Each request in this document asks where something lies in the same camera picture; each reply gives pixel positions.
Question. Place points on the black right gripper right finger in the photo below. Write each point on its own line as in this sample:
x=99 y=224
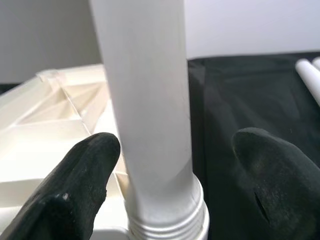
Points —
x=287 y=187

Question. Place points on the black cloth table cover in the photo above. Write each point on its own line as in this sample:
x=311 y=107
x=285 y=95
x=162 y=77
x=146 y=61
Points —
x=250 y=100

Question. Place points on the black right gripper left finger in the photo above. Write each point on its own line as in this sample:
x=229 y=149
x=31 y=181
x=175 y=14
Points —
x=75 y=187

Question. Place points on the white plastic children table top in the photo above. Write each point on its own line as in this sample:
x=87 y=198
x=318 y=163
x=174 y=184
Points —
x=50 y=105

